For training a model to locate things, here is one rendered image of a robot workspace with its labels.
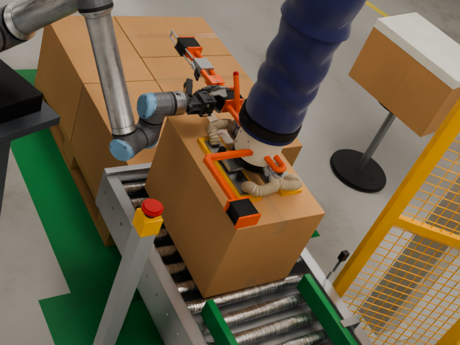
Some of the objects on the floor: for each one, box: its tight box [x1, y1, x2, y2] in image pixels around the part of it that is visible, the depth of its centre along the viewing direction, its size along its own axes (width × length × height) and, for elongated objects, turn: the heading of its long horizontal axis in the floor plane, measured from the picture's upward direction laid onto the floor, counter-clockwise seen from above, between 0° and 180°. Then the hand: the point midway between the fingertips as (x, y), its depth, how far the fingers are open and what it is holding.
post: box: [93, 207, 163, 345], centre depth 241 cm, size 7×7×100 cm
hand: (224, 95), depth 258 cm, fingers open, 7 cm apart
